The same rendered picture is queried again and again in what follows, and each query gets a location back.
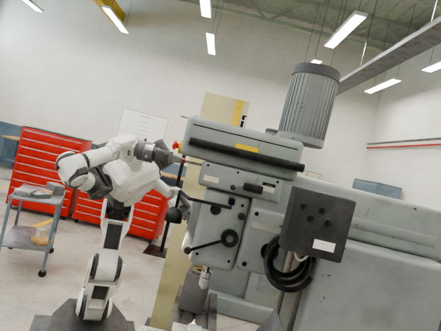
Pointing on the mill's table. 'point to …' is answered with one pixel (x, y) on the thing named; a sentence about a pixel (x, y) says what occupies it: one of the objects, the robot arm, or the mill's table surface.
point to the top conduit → (247, 154)
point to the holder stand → (193, 291)
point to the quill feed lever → (227, 238)
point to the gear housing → (210, 175)
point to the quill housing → (203, 223)
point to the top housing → (258, 144)
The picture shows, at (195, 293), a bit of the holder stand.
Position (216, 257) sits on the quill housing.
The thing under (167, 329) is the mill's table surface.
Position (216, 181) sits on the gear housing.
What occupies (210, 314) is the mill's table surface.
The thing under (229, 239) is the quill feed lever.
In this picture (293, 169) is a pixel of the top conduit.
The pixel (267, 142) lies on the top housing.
